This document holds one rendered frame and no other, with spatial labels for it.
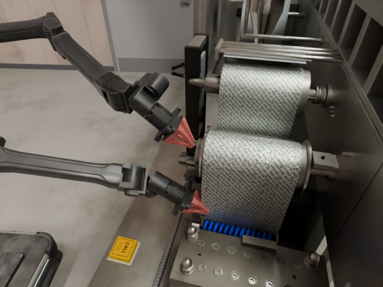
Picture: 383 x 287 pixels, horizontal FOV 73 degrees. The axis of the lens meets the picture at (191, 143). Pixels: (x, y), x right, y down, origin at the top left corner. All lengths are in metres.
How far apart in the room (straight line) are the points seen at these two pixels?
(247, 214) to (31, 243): 1.48
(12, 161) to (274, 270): 0.72
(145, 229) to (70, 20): 3.86
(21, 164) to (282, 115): 0.73
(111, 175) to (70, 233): 1.52
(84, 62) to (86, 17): 3.57
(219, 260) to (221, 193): 0.18
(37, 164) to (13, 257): 1.24
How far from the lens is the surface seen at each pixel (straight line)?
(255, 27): 1.26
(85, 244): 2.12
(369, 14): 0.78
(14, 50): 5.18
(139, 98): 0.67
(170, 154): 1.25
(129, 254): 0.93
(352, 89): 0.73
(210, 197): 0.76
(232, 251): 0.80
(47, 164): 0.75
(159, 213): 1.02
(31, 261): 1.90
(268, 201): 0.74
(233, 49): 0.83
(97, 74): 0.78
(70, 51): 0.90
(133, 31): 4.17
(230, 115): 0.85
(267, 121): 0.86
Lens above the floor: 1.72
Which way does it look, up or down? 39 degrees down
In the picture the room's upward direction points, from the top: straight up
